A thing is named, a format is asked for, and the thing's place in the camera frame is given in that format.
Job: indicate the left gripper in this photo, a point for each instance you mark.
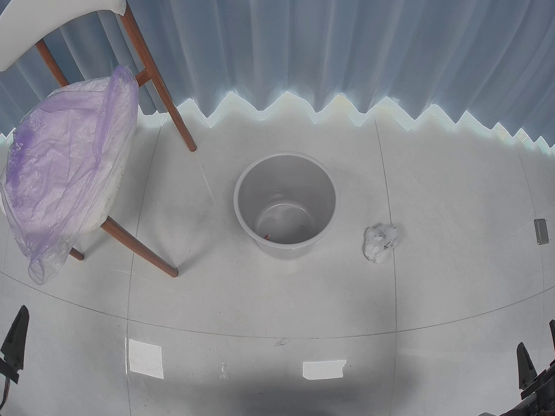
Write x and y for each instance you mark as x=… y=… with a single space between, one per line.
x=8 y=371

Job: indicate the crumpled clear plastic wrapper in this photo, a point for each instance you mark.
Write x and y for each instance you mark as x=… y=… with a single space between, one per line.
x=380 y=243

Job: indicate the pale blue curtain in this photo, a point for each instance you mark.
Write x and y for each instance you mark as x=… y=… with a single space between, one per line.
x=303 y=37

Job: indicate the white cushioned wooden chair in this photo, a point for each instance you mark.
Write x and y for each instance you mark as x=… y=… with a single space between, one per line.
x=43 y=20

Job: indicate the white trash bin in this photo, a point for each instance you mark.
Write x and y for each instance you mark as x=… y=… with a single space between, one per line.
x=260 y=180

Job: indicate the purple plastic bag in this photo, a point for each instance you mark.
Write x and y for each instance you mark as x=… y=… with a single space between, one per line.
x=56 y=154

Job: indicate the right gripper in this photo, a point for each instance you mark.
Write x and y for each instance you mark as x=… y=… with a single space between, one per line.
x=542 y=384

